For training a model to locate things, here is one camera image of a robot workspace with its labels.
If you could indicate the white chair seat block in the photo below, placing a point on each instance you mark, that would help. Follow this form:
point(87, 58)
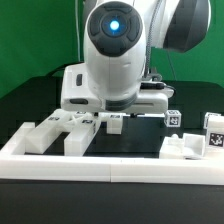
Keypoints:
point(190, 146)

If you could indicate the white chair back frame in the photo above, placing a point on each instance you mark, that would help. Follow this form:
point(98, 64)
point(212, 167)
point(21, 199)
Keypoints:
point(81, 128)

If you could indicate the white U-shaped fence frame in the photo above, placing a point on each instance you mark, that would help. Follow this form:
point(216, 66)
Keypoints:
point(16, 164)

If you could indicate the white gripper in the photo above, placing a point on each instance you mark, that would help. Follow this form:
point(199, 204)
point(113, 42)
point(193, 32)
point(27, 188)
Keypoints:
point(76, 95)

